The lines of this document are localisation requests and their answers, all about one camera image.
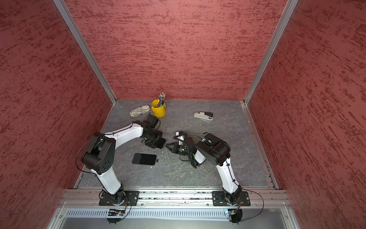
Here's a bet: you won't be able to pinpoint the aluminium corner post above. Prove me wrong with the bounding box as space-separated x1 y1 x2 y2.
53 0 117 105
244 0 298 106

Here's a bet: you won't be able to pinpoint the pens in cup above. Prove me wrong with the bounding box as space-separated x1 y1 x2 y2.
156 92 165 108

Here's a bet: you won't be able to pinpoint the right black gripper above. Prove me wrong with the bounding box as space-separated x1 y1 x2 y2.
166 142 192 157

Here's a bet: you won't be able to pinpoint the pink-edged smartphone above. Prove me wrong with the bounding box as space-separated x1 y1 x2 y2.
132 153 157 166

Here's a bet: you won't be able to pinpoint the right aluminium corner post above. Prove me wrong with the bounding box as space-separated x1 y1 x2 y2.
244 0 298 106

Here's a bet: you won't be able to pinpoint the white vented cable duct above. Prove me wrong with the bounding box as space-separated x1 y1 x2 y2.
64 209 229 221

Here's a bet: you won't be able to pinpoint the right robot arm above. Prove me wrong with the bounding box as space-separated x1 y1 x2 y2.
165 131 242 206

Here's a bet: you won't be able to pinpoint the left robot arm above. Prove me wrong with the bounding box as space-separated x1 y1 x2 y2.
81 114 166 206

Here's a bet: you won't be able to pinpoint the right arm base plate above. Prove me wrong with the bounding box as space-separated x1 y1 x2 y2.
212 191 251 207

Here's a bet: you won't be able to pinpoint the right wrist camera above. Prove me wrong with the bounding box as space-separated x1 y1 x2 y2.
174 131 187 142

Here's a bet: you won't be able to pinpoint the circuit board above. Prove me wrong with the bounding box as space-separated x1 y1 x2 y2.
107 209 126 218
226 210 237 218

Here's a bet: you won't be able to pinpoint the white black stapler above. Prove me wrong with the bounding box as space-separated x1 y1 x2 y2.
193 111 213 121

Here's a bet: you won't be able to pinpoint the right circuit board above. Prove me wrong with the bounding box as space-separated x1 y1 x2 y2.
226 210 237 218

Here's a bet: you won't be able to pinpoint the aluminium front rail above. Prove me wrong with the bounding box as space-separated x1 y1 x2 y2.
58 188 292 209

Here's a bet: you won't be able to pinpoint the left circuit board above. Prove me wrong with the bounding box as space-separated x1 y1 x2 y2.
107 209 126 218

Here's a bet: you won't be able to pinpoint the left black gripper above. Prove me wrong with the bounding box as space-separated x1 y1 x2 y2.
144 128 164 149

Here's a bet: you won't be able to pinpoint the blue-edged smartphone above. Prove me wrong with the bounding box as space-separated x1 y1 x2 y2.
150 137 166 149

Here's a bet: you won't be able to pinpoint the left aluminium corner post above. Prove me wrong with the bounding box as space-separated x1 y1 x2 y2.
53 0 117 105

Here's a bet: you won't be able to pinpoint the patterned pencil pouch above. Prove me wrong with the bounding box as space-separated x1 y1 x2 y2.
130 105 150 117

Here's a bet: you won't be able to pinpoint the yellow pen cup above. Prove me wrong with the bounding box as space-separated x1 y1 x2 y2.
151 99 166 118

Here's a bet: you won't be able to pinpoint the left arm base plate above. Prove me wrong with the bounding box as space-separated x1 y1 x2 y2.
99 190 140 207

